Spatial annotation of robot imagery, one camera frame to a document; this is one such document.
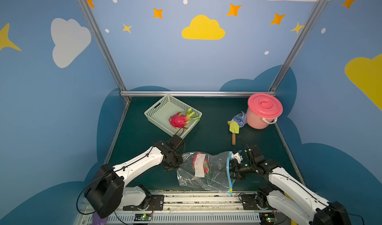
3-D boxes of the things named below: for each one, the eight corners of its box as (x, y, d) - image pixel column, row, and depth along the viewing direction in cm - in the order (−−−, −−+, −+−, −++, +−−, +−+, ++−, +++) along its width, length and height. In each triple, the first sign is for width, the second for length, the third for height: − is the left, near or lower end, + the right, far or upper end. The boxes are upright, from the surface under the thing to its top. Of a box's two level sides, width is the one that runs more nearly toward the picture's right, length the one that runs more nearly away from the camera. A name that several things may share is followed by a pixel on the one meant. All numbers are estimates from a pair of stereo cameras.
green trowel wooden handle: (231, 145, 98) (232, 143, 97) (227, 122, 110) (228, 120, 108) (242, 145, 98) (243, 143, 97) (236, 122, 110) (237, 120, 108)
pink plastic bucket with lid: (246, 134, 103) (255, 117, 88) (239, 110, 116) (247, 93, 101) (274, 134, 103) (288, 118, 88) (265, 111, 117) (276, 93, 102)
